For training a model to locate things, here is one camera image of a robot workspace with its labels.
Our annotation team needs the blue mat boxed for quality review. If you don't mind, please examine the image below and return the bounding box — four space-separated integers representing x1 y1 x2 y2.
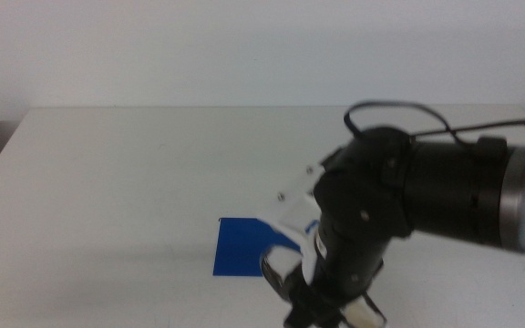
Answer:
212 217 302 278

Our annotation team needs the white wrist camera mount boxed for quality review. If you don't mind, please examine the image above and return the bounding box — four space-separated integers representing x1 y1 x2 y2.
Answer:
264 163 328 250

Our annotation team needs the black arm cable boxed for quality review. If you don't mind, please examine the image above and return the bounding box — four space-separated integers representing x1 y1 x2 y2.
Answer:
343 100 525 148

